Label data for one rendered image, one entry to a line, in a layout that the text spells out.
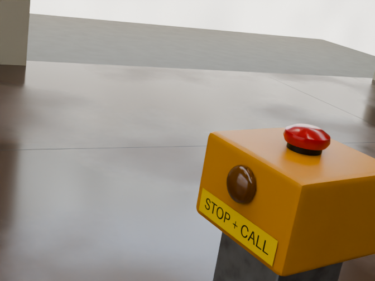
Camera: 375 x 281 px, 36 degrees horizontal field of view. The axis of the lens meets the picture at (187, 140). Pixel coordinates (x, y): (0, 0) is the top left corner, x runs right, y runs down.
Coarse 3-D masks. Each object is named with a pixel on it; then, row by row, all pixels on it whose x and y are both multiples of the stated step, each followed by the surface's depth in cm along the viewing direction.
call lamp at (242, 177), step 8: (232, 168) 47; (240, 168) 46; (248, 168) 46; (232, 176) 46; (240, 176) 46; (248, 176) 46; (232, 184) 46; (240, 184) 46; (248, 184) 45; (232, 192) 46; (240, 192) 46; (248, 192) 46; (240, 200) 46; (248, 200) 46
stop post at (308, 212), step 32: (224, 160) 49; (256, 160) 46; (288, 160) 46; (320, 160) 47; (352, 160) 49; (224, 192) 49; (256, 192) 46; (288, 192) 43; (320, 192) 43; (352, 192) 45; (224, 224) 49; (256, 224) 46; (288, 224) 43; (320, 224) 44; (352, 224) 47; (224, 256) 53; (256, 256) 46; (288, 256) 44; (320, 256) 46; (352, 256) 48
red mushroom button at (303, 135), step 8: (288, 128) 49; (296, 128) 48; (304, 128) 48; (312, 128) 49; (320, 128) 49; (288, 136) 48; (296, 136) 48; (304, 136) 47; (312, 136) 48; (320, 136) 48; (328, 136) 49; (296, 144) 48; (304, 144) 47; (312, 144) 47; (320, 144) 48; (328, 144) 48
